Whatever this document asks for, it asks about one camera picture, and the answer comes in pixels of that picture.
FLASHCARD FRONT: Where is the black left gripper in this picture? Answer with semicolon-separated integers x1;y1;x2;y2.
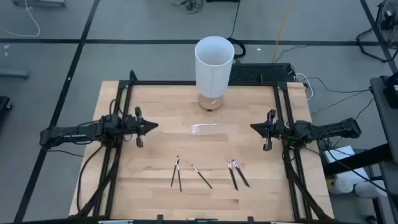
121;106;159;148

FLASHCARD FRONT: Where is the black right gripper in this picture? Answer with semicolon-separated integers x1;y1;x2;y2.
249;109;287;152

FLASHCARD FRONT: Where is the clear acrylic container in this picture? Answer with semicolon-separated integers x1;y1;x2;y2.
188;122;225;136

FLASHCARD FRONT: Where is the black perforated box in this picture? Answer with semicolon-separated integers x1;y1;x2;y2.
228;63;297;84

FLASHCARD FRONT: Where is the white shade wooden base lamp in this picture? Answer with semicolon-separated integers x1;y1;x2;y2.
194;35;235;112

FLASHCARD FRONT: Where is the white paper sheet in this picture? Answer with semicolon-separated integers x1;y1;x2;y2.
323;145;356;165

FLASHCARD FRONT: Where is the white roll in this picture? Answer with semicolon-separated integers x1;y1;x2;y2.
328;175;354;195
354;180;389;199

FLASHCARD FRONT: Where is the black metal bar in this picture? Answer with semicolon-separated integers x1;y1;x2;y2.
322;143;393;177

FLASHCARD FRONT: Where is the grey side table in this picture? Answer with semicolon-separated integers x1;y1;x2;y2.
369;76;398;224

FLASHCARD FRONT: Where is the black device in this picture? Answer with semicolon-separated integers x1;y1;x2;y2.
382;72;398;109

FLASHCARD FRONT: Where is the black standing fan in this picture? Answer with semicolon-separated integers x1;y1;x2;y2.
374;0;398;50

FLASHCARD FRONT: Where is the black aluminium table frame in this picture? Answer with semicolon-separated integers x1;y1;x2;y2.
73;70;335;224

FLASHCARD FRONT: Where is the white looped cable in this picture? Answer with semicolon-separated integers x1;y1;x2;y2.
294;72;315;101

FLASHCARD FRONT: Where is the black coiled cable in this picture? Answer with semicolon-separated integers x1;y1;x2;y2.
226;0;247;60

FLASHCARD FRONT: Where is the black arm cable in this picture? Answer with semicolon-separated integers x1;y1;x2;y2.
76;144;106;215

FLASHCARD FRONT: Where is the yellow cable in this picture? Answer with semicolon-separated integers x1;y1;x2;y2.
272;0;295;63

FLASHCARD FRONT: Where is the black cable bundle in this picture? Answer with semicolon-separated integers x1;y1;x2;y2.
172;0;205;14

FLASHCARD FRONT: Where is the white floor cable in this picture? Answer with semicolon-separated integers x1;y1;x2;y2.
0;0;41;37

